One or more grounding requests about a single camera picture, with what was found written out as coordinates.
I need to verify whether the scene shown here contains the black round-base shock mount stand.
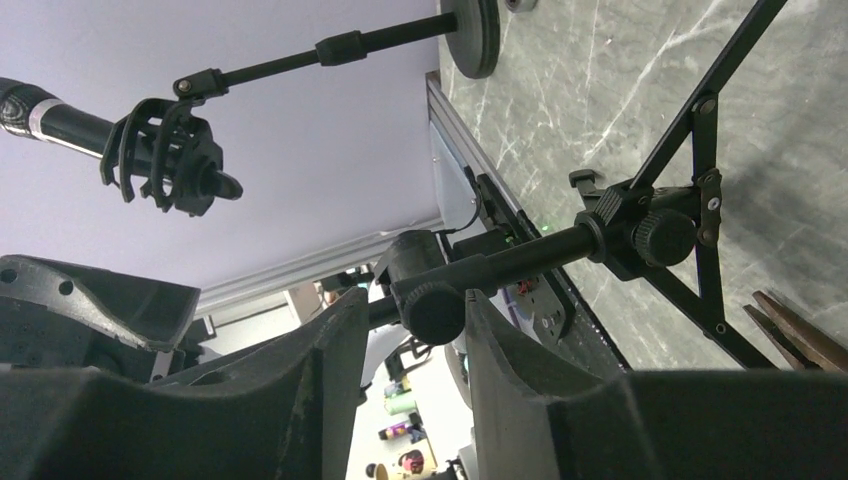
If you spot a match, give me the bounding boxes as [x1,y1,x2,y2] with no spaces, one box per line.
[100,1,500,217]

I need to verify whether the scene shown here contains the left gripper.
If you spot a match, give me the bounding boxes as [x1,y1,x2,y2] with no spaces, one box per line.
[1,255,200,383]

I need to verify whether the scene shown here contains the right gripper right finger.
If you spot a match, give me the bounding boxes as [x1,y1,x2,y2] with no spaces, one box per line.
[466,290,847,479]

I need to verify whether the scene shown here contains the black tripod shock mount stand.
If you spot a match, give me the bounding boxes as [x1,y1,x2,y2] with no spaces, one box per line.
[369,1,783,369]

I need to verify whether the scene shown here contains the black foam-head microphone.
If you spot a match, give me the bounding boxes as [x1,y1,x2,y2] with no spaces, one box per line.
[1,78,243,215]

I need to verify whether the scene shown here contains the yellow black pliers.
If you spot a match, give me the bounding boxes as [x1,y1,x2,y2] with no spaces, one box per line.
[743,290,847,374]

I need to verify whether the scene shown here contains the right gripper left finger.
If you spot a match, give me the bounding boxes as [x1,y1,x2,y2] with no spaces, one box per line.
[1,288,368,479]

